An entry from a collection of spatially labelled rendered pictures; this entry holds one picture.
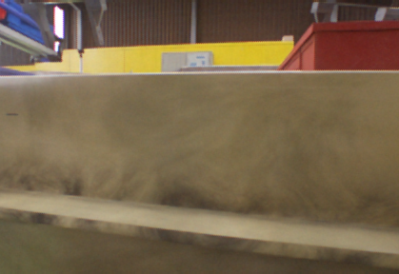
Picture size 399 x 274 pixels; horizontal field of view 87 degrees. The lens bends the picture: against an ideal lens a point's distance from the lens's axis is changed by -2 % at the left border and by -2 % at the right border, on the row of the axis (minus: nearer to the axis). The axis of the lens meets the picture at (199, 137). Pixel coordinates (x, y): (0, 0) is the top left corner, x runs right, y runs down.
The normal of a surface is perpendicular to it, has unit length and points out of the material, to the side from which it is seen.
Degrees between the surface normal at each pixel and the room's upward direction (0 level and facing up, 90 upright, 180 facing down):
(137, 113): 92
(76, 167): 89
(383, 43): 92
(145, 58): 90
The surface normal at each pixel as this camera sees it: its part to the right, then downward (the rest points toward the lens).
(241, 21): -0.18, 0.07
